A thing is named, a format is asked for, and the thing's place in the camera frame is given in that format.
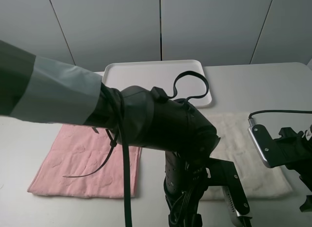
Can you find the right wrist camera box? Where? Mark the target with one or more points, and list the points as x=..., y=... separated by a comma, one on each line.
x=270, y=154

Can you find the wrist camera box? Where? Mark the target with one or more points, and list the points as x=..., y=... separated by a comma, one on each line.
x=224, y=174
x=270, y=154

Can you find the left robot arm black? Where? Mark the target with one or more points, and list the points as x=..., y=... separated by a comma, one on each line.
x=41, y=90

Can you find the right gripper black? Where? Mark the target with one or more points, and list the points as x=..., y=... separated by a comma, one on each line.
x=295, y=152

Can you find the cream white towel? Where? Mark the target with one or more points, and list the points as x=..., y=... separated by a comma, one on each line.
x=236, y=146

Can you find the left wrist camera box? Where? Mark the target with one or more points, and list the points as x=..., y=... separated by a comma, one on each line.
x=224, y=174

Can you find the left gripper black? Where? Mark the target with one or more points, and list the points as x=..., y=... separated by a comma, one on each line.
x=184, y=185

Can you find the pink towel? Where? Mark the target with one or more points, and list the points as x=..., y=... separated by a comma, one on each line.
x=80, y=164

